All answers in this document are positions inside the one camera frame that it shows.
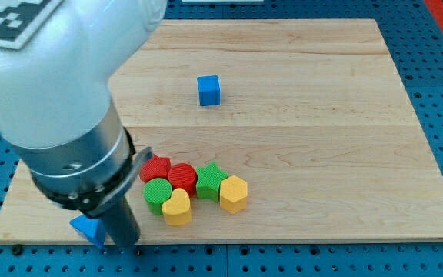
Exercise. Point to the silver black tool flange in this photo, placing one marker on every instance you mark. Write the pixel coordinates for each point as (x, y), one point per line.
(91, 173)

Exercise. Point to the red star block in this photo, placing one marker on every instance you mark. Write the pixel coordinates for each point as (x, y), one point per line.
(156, 167)

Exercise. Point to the yellow heart block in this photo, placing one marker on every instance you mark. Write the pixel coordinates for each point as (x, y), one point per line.
(177, 210)

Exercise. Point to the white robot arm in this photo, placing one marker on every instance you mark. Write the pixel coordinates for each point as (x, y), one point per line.
(56, 110)

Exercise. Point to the wooden board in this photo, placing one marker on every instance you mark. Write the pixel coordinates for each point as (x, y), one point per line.
(313, 116)

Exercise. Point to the fiducial marker tag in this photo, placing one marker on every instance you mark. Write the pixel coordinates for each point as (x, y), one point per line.
(21, 19)

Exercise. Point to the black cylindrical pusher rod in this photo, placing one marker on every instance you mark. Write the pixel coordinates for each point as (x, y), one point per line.
(120, 224)

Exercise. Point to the green star block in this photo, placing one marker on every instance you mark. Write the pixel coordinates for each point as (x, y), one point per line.
(209, 181)

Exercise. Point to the yellow hexagon block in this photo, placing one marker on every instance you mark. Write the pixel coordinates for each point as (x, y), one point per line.
(233, 194)

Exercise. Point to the blue cube block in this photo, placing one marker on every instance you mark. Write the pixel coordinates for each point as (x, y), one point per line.
(209, 90)

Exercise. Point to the green cylinder block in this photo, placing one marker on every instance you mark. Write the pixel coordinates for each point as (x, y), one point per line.
(156, 192)

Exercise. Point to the red cylinder block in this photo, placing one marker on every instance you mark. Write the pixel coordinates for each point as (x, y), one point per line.
(183, 176)

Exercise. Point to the blue triangle block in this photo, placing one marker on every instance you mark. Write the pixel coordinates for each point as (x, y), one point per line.
(90, 229)

